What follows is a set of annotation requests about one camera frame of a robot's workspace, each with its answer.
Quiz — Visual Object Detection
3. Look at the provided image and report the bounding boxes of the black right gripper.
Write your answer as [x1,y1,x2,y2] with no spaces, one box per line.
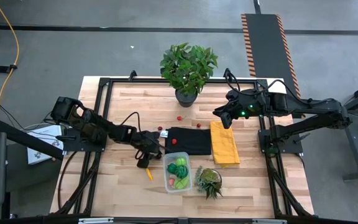
[213,90,265,129]

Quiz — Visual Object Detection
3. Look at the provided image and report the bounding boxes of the dark green striped toy watermelon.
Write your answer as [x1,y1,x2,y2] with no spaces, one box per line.
[175,165,189,179]

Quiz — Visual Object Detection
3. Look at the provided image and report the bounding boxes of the light green leafy toy vegetable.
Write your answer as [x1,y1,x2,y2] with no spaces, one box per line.
[173,177,190,190]

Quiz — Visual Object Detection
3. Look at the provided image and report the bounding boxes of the clear plastic tupperware container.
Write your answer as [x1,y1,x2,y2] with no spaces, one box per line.
[162,151,193,194]

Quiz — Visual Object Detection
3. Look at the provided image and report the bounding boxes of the yellow cloth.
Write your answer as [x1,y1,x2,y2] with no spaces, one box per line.
[209,120,241,166]

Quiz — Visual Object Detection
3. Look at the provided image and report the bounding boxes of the black cloth with white tag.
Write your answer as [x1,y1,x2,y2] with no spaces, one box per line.
[160,126,213,156]

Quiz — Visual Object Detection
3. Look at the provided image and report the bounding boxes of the leafy green plant, black pot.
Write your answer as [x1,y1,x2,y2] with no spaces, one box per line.
[159,42,219,108]

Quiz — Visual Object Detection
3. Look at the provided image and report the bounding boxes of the small potted succulent plant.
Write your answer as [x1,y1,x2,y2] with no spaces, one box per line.
[195,167,224,200]

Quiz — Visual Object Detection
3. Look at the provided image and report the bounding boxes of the black floor mat, striped edges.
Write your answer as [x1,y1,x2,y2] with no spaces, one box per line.
[241,12,306,119]

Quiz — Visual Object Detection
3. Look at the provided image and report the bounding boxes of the white printed paper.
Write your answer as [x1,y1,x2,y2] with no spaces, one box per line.
[26,123,64,166]

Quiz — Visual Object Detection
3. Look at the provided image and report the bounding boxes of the silver metal bracket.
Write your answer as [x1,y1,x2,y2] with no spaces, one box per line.
[252,218,288,224]
[78,217,114,224]

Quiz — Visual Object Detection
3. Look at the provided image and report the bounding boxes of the dark loose cable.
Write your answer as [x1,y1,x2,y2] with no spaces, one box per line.
[57,151,79,211]

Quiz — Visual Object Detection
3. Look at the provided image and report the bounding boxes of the black cable clamp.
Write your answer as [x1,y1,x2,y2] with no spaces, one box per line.
[0,63,18,75]

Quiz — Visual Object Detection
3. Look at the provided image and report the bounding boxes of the yellow cable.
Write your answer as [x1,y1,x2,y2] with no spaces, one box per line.
[0,0,20,119]

